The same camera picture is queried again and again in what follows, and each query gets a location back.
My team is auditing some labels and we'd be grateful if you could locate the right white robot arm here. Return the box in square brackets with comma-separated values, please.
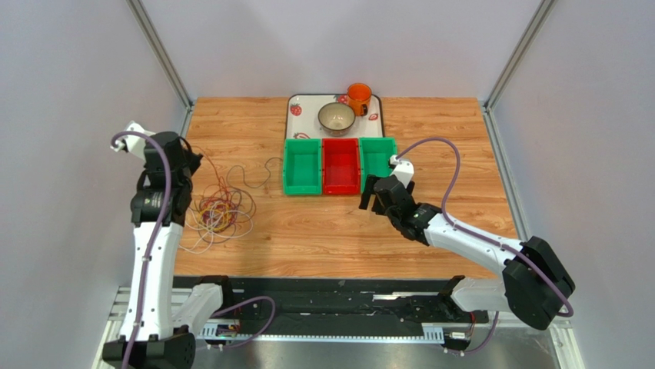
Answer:
[360, 175, 575, 331]

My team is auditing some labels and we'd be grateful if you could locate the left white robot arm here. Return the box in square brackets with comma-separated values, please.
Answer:
[101, 129, 229, 368]

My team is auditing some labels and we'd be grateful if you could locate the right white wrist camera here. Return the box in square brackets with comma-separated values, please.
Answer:
[389, 155, 414, 188]

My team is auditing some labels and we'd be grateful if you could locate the left green plastic bin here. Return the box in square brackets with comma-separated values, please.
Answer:
[282, 138, 322, 196]

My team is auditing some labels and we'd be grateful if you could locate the orange mug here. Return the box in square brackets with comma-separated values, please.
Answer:
[346, 83, 372, 117]

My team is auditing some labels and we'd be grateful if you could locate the white strawberry tray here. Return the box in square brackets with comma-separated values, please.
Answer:
[285, 94, 385, 139]

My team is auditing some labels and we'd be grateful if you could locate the red wire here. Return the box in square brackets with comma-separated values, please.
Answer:
[191, 145, 247, 228]

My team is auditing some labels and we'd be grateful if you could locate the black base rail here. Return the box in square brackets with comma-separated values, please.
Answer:
[171, 276, 490, 339]

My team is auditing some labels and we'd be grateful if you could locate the green plastic bin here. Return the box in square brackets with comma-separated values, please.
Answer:
[282, 138, 322, 196]
[359, 138, 397, 192]

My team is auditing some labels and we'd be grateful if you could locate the red plastic bin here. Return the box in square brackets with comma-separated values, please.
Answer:
[321, 138, 361, 195]

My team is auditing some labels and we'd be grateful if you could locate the right green plastic bin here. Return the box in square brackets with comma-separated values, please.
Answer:
[359, 138, 397, 192]

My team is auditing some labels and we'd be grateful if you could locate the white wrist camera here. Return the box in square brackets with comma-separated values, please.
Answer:
[389, 155, 414, 188]
[110, 121, 155, 161]

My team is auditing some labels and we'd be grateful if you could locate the beige ceramic bowl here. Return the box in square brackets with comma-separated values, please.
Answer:
[318, 102, 356, 137]

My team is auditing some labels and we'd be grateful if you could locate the yellow wire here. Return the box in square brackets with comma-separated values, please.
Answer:
[199, 198, 241, 226]

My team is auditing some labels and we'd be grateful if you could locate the white wire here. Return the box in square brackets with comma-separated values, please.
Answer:
[176, 204, 255, 255]

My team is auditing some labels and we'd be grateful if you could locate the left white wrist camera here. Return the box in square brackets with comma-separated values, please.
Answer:
[110, 121, 155, 161]

